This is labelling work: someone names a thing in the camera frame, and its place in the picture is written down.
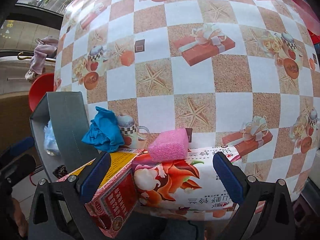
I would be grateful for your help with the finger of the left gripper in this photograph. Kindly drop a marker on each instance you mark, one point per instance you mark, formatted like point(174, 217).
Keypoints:
point(16, 164)

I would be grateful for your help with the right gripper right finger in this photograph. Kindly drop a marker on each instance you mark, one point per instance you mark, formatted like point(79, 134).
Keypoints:
point(276, 220)

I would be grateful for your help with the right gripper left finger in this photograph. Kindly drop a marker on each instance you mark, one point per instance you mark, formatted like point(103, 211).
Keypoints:
point(58, 209)

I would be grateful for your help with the light blue fluffy scrunchie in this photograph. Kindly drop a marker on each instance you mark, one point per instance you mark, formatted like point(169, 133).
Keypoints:
point(50, 144)

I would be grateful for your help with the person's left hand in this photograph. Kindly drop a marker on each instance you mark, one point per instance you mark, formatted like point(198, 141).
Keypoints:
point(13, 222)

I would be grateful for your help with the leopard print scrunchie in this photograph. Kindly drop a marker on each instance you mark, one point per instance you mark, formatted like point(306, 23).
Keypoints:
point(60, 171)

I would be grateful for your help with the pink box yellow label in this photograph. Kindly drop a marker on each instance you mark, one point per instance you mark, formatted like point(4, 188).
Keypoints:
point(116, 195)

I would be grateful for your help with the floral tissue pack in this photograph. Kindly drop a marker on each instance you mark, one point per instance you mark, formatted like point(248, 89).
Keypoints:
point(187, 184)

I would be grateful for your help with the red plastic chair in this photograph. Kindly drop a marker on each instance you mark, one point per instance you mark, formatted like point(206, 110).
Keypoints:
point(42, 85)

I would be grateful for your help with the pink sponge block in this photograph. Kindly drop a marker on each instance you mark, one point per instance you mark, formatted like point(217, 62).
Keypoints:
point(170, 145)

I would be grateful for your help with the checkered patterned tablecloth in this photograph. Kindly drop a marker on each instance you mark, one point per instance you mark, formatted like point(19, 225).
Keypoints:
point(240, 73)

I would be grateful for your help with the red plastic bucket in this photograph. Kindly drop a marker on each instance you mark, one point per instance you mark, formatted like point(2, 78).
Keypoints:
point(315, 38)

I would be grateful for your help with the pink cloth on rail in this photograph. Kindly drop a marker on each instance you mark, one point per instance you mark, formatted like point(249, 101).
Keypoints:
point(46, 48)

